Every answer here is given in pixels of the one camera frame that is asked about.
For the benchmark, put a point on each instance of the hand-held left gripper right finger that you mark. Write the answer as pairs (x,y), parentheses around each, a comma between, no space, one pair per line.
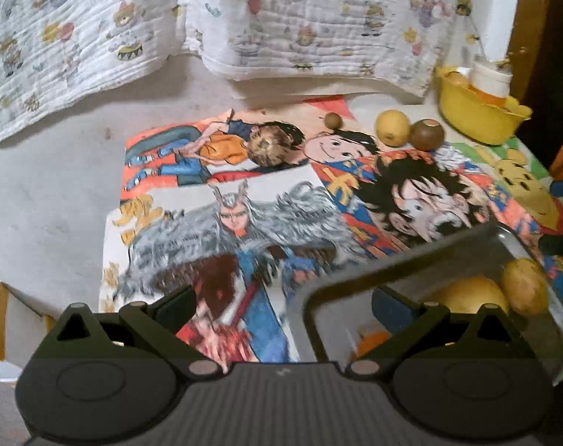
(393,309)

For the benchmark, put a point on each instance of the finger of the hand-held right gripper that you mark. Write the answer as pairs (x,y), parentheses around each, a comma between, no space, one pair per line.
(560,245)

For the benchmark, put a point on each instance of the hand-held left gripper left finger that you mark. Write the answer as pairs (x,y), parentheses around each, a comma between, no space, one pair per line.
(177,306)

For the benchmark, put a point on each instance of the small orange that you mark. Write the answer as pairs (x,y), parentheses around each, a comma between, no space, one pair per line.
(372,343)

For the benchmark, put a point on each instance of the brown-green mango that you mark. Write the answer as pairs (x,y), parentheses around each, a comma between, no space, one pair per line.
(525,285)

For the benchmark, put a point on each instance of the metal tray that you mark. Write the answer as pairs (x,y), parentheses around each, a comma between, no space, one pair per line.
(337,323)

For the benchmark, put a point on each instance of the yellow-green mango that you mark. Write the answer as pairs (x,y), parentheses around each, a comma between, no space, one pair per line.
(472,292)

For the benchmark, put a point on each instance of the dark brown passion fruit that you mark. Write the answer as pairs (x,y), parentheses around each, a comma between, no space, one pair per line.
(427,135)

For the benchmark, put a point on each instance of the yellow lemon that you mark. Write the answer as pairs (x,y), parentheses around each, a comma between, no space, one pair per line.
(392,128)

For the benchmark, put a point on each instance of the small brown longan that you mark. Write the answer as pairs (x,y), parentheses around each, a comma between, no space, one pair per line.
(333,121)

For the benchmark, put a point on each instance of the grey haired figure poster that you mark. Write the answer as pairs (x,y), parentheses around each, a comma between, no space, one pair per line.
(179,241)

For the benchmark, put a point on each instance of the yellow bear poster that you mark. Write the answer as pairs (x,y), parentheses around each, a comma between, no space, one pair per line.
(527,181)

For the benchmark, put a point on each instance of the blue orange figure poster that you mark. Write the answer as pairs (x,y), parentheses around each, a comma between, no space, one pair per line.
(179,158)

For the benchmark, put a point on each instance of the yellow plastic bowl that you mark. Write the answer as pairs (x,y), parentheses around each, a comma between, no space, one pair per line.
(476,118)

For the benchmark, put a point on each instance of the white box gold trim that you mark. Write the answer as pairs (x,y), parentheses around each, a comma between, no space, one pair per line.
(21,330)

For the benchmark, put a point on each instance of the white plastic jar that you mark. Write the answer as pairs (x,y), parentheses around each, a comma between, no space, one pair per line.
(490,81)

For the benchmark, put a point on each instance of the red paper sheet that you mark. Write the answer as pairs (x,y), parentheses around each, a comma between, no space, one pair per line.
(342,104)

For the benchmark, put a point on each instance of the printed white blanket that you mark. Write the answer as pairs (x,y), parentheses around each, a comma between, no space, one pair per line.
(123,23)

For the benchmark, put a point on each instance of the wooden door frame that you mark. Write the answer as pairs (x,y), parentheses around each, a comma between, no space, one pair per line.
(532,32)

